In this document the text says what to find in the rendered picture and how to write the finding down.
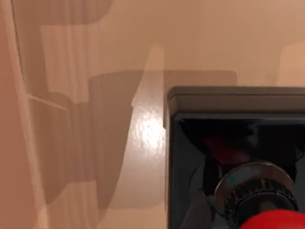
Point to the red bottle with silver top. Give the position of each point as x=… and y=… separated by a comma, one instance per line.
x=259, y=190

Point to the grey bin with dark inside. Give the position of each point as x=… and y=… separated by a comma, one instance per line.
x=172, y=152

